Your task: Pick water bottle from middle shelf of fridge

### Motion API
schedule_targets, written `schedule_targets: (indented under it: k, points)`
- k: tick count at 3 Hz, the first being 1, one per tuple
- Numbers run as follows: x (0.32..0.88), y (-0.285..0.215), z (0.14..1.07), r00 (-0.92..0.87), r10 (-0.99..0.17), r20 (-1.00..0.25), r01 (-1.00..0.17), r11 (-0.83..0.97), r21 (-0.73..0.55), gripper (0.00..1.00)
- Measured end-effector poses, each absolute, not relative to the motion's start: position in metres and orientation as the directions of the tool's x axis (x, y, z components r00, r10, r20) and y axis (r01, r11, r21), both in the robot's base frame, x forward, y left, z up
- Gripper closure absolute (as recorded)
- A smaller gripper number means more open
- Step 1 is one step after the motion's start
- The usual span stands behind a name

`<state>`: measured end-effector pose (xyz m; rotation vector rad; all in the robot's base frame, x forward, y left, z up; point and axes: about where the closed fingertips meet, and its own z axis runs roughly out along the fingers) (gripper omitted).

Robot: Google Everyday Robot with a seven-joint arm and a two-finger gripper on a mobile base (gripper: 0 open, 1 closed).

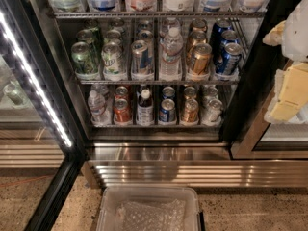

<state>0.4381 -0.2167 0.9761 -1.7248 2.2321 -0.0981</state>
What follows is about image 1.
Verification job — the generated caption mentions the front green soda can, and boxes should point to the front green soda can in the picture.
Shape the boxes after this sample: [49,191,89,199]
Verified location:
[71,42,99,80]

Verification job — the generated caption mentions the clear plastic bin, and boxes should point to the clear plastic bin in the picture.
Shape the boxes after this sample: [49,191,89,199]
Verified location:
[96,186,205,231]

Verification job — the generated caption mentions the bubble wrap sheet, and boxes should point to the bubble wrap sheet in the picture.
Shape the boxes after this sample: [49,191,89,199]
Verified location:
[115,199,186,231]

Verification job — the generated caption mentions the bottom orange soda can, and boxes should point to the bottom orange soda can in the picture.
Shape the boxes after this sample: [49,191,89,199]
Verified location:
[113,98,132,123]

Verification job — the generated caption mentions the front 7up can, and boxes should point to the front 7up can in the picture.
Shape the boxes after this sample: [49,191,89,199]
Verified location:
[101,42,126,81]

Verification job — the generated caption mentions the dark juice bottle white cap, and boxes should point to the dark juice bottle white cap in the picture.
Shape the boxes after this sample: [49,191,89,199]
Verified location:
[137,89,154,126]

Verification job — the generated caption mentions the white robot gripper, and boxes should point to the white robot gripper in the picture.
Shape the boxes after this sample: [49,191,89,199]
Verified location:
[262,0,308,121]

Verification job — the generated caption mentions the front gold can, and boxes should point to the front gold can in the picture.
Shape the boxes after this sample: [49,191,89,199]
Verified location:
[188,43,212,81]

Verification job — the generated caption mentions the middle wire shelf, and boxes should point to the middle wire shelf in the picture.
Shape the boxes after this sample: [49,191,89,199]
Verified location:
[78,80,239,86]

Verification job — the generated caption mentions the bottom gold can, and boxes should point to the bottom gold can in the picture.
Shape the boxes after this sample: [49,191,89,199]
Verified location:
[180,99,199,124]

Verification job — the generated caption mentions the bottom shelf water bottle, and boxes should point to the bottom shelf water bottle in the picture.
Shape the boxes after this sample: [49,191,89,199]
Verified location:
[88,90,111,126]

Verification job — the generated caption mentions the bottom silver can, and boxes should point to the bottom silver can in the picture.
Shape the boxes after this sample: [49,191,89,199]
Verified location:
[202,99,222,126]

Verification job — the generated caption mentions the front blue pepsi can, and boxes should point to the front blue pepsi can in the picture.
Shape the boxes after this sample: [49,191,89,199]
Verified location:
[215,42,243,80]

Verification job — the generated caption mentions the gold can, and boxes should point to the gold can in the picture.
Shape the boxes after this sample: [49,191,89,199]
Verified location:
[180,99,199,124]
[188,43,212,81]

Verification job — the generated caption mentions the wire shelf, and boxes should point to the wire shelf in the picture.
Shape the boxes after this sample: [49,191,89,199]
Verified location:
[78,80,239,86]
[53,11,266,19]

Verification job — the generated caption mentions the rear water bottle middle shelf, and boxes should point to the rear water bottle middle shelf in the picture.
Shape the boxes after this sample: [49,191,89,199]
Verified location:
[160,17,181,39]

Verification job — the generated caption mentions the bottom blue pepsi can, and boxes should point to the bottom blue pepsi can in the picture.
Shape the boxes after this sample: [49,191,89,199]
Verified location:
[159,99,176,123]

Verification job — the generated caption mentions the blue pepsi can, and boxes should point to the blue pepsi can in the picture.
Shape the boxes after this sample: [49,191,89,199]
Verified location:
[159,99,176,123]
[215,42,243,80]

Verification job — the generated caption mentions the upper wire shelf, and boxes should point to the upper wire shelf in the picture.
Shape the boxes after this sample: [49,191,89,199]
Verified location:
[53,11,266,19]

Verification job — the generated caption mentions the glass fridge door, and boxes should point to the glass fridge door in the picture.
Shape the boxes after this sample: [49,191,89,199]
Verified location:
[0,0,79,231]

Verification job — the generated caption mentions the white led light strip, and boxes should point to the white led light strip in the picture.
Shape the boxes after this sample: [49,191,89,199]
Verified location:
[0,12,73,147]

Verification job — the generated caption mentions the front silver blue can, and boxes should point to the front silver blue can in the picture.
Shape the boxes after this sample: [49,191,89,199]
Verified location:
[131,40,153,80]

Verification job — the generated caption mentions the clear water bottle shelf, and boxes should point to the clear water bottle shelf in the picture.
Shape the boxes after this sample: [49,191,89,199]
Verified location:
[159,27,184,81]

